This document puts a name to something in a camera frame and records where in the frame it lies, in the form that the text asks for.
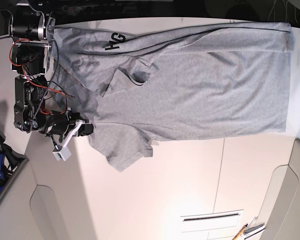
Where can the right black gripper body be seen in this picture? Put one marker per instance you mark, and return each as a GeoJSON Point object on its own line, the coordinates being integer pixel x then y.
{"type": "Point", "coordinates": [61, 124]}

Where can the grey T-shirt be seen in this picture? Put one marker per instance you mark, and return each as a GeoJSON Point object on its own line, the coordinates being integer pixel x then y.
{"type": "Point", "coordinates": [191, 83]}

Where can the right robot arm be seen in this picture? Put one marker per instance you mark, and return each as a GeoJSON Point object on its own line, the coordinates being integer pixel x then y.
{"type": "Point", "coordinates": [32, 29]}

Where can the yellow pencil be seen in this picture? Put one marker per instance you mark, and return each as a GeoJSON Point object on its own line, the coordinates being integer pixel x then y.
{"type": "Point", "coordinates": [237, 236]}

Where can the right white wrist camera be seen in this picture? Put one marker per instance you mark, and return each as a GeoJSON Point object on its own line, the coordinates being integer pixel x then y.
{"type": "Point", "coordinates": [61, 152]}

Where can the white cable slot cover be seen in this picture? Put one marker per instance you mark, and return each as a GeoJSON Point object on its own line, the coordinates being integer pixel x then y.
{"type": "Point", "coordinates": [209, 222]}

